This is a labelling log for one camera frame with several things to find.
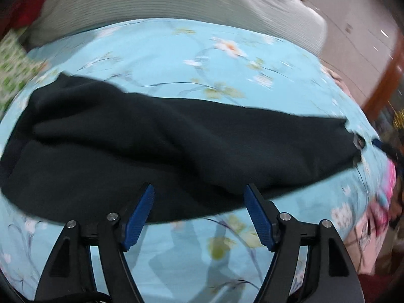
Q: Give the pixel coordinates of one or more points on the brown wooden cabinet frame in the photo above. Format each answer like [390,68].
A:
[388,83]

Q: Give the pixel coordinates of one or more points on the grey striped pillow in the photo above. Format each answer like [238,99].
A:
[288,19]

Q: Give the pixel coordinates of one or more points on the pink blanket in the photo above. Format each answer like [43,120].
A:
[362,215]

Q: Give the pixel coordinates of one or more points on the green white checkered pillow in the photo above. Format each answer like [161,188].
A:
[17,68]

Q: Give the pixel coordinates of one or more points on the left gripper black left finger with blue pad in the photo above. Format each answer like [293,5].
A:
[134,217]

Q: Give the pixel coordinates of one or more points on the light blue floral bedsheet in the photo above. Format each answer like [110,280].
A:
[218,259]

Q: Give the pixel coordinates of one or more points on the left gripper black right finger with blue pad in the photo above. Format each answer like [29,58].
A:
[263,214]

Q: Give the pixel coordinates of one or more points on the dark navy pants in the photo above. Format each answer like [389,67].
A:
[83,148]

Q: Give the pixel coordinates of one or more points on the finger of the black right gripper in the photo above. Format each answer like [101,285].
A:
[392,153]

